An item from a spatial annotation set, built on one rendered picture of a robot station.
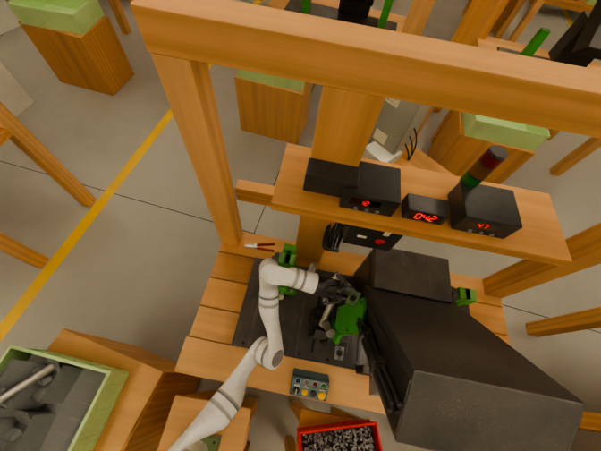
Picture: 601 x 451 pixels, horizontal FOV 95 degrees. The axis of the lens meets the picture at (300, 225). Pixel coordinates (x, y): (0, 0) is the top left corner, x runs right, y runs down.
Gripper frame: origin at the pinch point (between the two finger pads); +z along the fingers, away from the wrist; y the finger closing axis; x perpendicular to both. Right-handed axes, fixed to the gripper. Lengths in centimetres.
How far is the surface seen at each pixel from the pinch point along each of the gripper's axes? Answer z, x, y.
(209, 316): -45, 24, -43
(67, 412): -85, 1, -84
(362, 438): 27, -13, -53
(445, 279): 34.9, 1.6, 16.6
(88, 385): -82, 8, -77
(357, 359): 21.1, 6.2, -32.6
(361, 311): 2.9, -8.2, -1.1
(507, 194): 24, -13, 52
